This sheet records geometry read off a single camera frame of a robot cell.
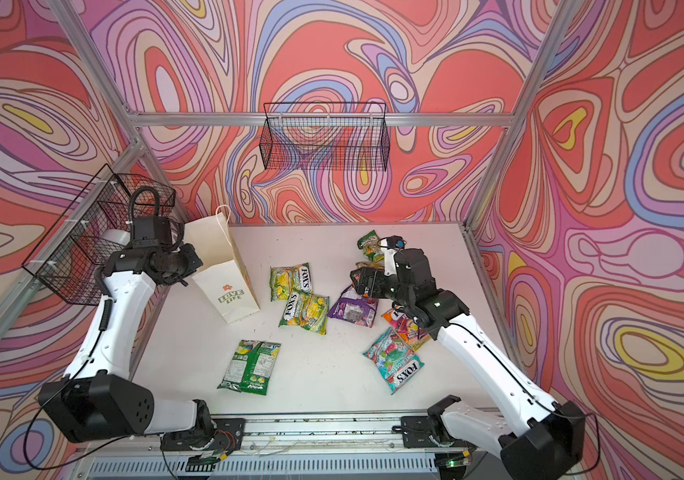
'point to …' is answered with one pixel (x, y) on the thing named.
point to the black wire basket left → (71, 255)
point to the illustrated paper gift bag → (224, 283)
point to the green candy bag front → (251, 367)
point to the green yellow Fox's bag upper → (286, 279)
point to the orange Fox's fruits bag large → (406, 328)
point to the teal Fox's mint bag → (396, 362)
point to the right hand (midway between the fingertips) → (369, 282)
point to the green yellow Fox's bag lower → (306, 311)
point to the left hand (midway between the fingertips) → (198, 259)
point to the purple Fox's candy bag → (355, 308)
